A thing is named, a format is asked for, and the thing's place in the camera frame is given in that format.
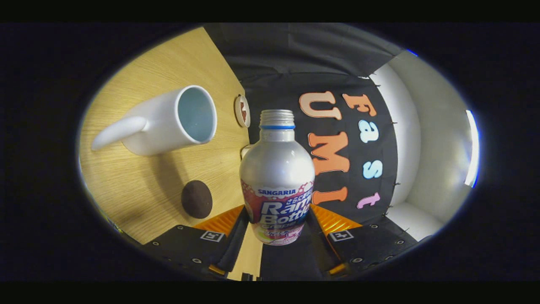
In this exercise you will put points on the dark brown round coaster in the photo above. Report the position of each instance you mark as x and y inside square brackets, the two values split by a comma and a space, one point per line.
[197, 199]

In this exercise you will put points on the silver juice bottle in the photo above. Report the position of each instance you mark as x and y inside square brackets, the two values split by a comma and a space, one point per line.
[276, 169]

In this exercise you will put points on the white cup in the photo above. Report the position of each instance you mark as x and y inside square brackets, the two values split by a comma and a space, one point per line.
[160, 122]

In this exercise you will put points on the small pink plate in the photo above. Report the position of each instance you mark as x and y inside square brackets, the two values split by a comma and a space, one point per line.
[242, 111]

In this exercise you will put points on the white toaster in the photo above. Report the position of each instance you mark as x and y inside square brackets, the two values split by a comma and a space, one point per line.
[244, 150]

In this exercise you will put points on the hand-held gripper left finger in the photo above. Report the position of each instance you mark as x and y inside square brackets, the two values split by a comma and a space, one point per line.
[237, 242]

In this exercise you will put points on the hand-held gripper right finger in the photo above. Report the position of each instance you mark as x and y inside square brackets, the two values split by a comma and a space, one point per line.
[324, 248]

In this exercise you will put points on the black backdrop cloth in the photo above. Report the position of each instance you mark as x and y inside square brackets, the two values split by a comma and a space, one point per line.
[295, 63]

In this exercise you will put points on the wooden table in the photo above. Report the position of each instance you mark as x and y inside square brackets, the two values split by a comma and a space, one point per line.
[143, 185]

